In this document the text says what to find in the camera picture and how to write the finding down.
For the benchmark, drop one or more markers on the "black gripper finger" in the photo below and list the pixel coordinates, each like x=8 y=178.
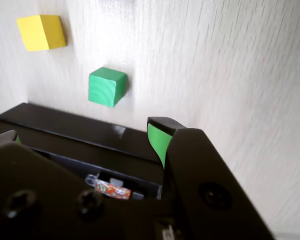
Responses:
x=202 y=175
x=40 y=200

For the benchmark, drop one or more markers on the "green wooden cube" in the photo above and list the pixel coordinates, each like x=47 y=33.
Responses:
x=102 y=87

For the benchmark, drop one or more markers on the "yellow wooden cube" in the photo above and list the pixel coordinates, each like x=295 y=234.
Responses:
x=37 y=35

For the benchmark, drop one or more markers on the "black cardboard box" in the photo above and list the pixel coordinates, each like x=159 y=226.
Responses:
x=115 y=170

